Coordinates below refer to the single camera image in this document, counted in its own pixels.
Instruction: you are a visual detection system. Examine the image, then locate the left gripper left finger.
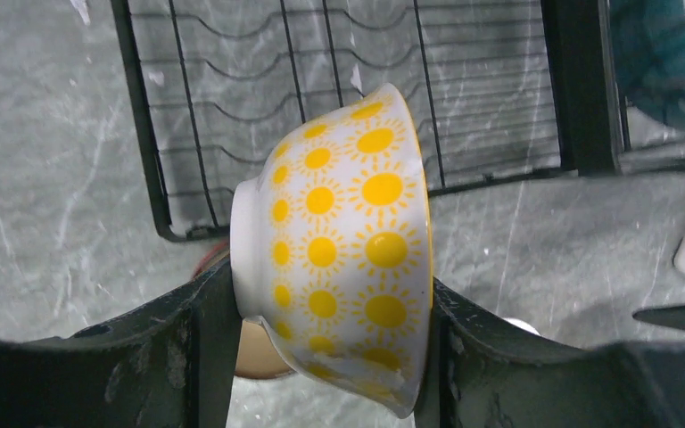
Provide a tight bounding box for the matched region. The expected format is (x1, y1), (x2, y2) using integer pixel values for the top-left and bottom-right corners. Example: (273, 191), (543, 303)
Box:
(0, 259), (242, 427)

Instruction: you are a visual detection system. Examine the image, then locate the black wire dish rack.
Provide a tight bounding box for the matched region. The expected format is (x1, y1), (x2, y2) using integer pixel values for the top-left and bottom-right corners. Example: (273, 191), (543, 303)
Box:
(111, 1), (685, 243)

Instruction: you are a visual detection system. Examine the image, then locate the teal white bowl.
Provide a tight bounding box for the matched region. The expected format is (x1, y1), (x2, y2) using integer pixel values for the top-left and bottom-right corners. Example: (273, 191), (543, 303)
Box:
(609, 1), (685, 131)

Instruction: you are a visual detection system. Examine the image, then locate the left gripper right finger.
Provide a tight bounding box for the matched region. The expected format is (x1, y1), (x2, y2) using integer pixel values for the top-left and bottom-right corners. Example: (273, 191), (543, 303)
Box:
(415, 283), (685, 427)

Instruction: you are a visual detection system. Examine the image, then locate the yellow sun pattern bowl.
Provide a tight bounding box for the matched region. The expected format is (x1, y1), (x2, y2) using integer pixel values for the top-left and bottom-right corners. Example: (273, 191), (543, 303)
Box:
(229, 83), (433, 418)

